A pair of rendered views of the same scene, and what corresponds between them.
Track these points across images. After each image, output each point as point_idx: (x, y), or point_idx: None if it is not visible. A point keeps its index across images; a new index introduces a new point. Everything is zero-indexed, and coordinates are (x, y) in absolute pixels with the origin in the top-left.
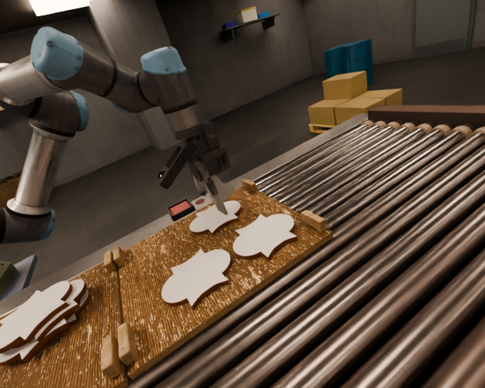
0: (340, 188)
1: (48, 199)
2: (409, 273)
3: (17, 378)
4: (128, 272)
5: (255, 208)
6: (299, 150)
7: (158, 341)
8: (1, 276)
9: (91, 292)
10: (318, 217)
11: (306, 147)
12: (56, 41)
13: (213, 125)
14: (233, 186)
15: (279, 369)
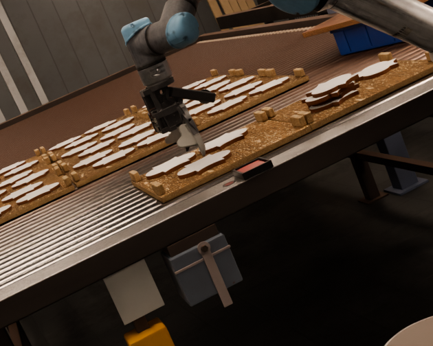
0: (91, 215)
1: (420, 48)
2: (119, 182)
3: None
4: (286, 126)
5: (167, 180)
6: (61, 264)
7: (246, 126)
8: None
9: (313, 113)
10: (130, 171)
11: (47, 270)
12: None
13: (140, 94)
14: (165, 141)
15: None
